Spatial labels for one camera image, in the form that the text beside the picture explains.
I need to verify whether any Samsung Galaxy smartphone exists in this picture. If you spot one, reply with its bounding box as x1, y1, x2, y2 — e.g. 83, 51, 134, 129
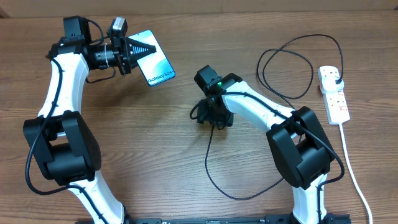
129, 30, 175, 86

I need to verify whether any black USB charging cable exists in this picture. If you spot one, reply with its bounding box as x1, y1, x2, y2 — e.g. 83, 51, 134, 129
204, 34, 345, 201

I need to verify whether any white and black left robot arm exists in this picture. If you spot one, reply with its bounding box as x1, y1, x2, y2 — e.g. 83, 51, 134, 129
23, 16, 156, 223

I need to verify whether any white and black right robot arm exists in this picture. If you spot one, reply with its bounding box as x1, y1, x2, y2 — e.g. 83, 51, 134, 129
190, 65, 351, 223

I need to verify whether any white charger plug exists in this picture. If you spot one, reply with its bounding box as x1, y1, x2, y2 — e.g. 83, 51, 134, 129
320, 76, 345, 94

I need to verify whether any white power strip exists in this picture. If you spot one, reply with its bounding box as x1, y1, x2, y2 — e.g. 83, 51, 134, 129
317, 65, 350, 125

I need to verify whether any white power strip cord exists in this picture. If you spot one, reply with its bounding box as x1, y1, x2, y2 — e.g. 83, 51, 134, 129
337, 123, 374, 224

